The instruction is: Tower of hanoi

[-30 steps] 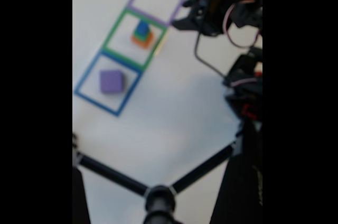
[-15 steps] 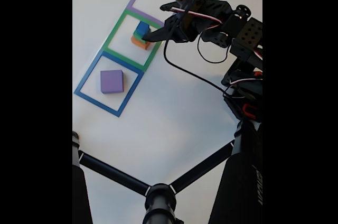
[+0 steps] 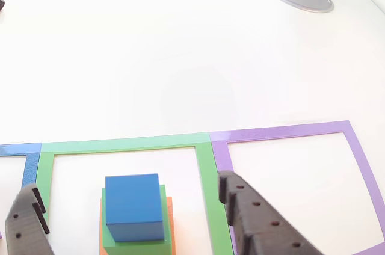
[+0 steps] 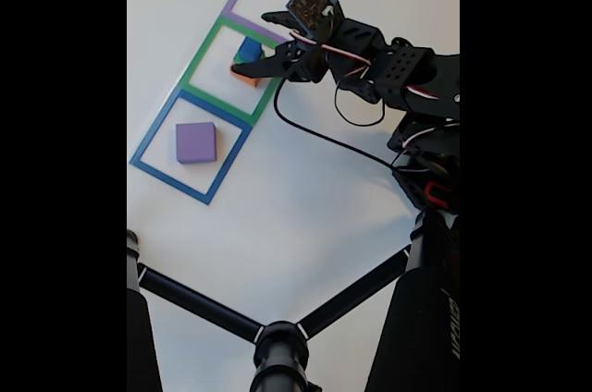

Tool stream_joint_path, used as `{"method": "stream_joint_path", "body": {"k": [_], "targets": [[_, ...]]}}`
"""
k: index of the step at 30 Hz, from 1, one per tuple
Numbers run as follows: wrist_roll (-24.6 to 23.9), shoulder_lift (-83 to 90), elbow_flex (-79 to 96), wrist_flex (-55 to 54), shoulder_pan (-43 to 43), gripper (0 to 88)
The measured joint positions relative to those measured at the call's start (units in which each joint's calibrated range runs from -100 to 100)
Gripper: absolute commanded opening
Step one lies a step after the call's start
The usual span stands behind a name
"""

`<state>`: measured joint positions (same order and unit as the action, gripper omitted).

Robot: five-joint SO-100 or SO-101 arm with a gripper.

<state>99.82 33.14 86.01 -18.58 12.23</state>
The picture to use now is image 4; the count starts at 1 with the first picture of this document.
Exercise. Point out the small blue cube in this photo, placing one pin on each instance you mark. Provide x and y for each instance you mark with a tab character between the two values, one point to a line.
250	47

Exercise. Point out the purple square block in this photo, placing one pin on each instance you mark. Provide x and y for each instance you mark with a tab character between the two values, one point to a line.
195	142

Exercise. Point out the black camera tripod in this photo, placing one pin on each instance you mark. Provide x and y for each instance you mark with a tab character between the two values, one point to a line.
416	318

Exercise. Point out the green square frame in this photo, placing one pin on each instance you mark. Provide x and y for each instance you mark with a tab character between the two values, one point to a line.
199	59

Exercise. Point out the blue square frame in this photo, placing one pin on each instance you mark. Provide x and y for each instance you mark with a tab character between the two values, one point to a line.
231	158

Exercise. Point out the orange square block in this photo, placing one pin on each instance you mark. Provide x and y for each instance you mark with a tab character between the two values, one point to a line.
252	82

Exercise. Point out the green square block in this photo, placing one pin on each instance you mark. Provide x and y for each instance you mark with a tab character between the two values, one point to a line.
240	58

